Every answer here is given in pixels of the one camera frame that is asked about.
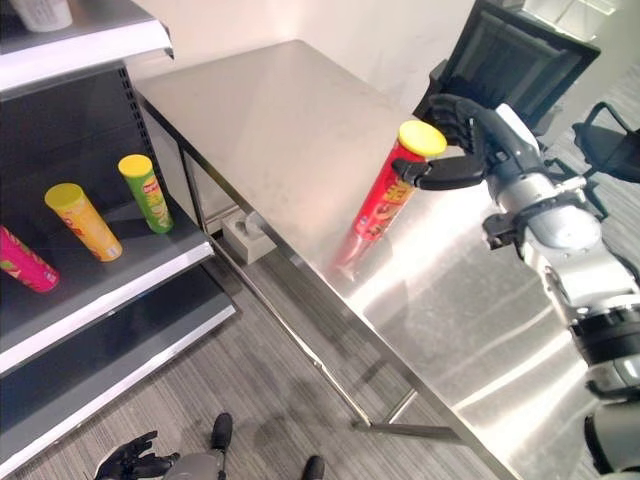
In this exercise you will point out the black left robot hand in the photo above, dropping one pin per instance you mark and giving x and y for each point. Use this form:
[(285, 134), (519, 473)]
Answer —
[(131, 456)]

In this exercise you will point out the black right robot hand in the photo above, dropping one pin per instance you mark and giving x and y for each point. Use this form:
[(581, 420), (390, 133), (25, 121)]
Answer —
[(457, 167)]

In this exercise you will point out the red chips can yellow lid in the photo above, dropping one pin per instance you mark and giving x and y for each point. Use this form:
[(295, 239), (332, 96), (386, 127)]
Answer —
[(387, 192)]

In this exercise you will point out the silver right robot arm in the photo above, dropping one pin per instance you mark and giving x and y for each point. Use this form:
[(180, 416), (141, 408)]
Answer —
[(565, 240)]

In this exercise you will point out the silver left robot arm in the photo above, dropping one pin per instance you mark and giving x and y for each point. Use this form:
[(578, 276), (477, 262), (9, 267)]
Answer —
[(192, 466)]

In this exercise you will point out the dark left robot foot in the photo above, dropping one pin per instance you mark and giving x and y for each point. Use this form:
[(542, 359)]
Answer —
[(221, 432)]

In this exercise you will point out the dark robot foot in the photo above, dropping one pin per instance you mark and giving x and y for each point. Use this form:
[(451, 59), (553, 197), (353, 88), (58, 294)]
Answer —
[(313, 467), (221, 432)]

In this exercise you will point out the black office chair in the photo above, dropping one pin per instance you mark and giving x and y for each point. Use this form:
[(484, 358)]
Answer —
[(515, 60)]

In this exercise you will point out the stainless steel table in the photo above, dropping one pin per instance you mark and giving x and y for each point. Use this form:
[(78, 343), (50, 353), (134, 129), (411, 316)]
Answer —
[(350, 225)]

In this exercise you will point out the black armchair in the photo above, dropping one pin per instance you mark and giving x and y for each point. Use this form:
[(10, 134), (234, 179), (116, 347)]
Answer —
[(610, 142)]

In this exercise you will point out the dark right robot foot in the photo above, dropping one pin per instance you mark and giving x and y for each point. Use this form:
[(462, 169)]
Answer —
[(313, 467)]

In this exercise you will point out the pink chips can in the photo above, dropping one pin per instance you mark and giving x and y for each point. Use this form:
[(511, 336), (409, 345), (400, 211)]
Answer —
[(25, 262)]

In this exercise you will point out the grey floor socket box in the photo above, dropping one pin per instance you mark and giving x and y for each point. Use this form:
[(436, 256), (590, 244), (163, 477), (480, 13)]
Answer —
[(247, 237)]

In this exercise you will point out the grey metal store shelf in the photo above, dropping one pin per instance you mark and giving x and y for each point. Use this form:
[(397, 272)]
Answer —
[(90, 210)]

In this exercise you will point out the green chips can yellow lid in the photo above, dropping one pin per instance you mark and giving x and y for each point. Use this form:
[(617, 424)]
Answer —
[(148, 195)]

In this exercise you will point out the white cup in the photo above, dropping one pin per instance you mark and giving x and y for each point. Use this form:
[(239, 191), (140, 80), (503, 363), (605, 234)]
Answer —
[(42, 14)]

